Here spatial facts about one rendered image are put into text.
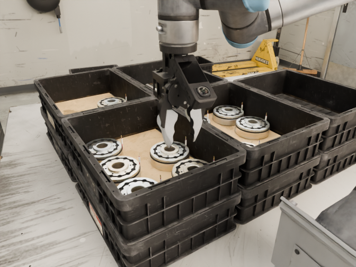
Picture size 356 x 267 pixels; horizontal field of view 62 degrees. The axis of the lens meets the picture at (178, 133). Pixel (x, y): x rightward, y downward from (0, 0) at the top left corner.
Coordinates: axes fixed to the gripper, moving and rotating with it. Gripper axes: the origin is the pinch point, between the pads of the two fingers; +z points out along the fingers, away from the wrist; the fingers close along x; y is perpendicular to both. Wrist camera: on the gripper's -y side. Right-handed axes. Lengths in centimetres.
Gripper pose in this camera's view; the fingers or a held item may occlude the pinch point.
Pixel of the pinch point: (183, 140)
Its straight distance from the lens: 63.7
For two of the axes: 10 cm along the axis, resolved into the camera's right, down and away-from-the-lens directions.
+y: -4.4, -4.2, 7.9
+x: -9.0, 2.1, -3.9
